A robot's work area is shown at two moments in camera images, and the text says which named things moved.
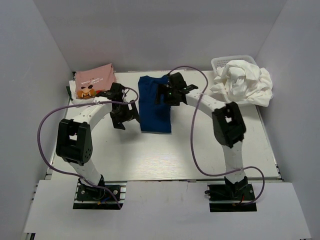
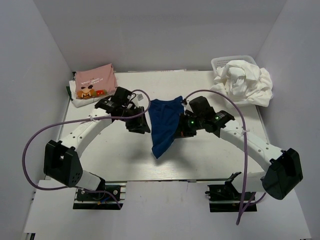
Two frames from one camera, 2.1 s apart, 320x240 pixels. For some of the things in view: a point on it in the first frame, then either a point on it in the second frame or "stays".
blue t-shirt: x=155 y=118 -> x=165 y=116
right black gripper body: x=169 y=98 -> x=190 y=124
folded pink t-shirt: x=90 y=81 stays
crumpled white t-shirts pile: x=242 y=80 stays
